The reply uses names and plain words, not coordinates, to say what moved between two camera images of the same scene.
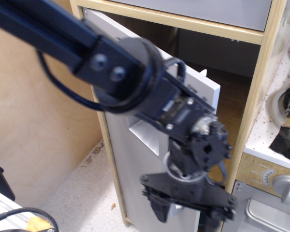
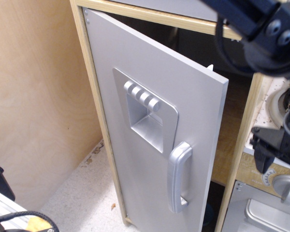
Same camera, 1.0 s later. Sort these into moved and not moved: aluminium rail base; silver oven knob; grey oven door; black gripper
Moved: black gripper
Not moved: aluminium rail base; grey oven door; silver oven knob
